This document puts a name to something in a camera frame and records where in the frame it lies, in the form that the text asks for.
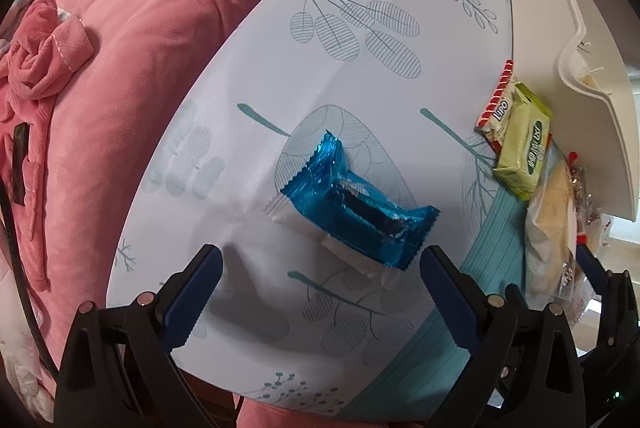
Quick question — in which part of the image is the nut brittle clear packet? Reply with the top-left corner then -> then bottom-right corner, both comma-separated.
567,152 -> 612,255

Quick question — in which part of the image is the white plastic storage bin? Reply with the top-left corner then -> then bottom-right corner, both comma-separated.
511,0 -> 639,220

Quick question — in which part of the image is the green snack packet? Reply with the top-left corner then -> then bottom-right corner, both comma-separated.
494,82 -> 553,200

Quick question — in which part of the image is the blue foil snack packet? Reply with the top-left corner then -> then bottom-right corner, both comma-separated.
280,132 -> 439,271

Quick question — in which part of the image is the clear bag pale cake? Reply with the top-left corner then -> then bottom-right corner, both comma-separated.
525,159 -> 594,325

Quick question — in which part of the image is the Lipo red white snack packet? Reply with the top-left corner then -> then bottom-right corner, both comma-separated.
475,58 -> 518,154

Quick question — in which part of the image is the white leaf-print bedsheet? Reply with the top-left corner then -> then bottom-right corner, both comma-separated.
107,0 -> 526,422

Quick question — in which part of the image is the pink quilted blanket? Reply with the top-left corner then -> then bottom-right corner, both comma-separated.
0,0 -> 346,428

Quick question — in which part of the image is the black cable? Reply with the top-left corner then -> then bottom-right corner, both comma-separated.
0,179 -> 61,382

